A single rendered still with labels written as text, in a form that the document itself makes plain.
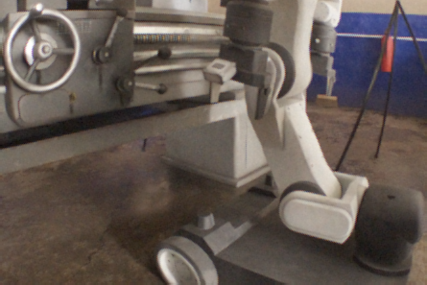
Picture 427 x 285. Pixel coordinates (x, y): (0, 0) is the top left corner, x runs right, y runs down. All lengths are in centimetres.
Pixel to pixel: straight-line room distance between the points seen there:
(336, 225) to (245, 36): 46
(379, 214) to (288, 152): 29
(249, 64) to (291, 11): 23
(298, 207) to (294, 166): 11
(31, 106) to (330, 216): 76
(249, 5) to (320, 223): 50
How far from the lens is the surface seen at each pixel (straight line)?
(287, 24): 72
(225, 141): 155
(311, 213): 72
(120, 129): 90
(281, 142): 75
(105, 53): 82
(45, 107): 79
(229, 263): 76
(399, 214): 72
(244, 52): 55
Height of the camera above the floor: 65
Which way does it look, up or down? 13 degrees down
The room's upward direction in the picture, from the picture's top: 1 degrees counter-clockwise
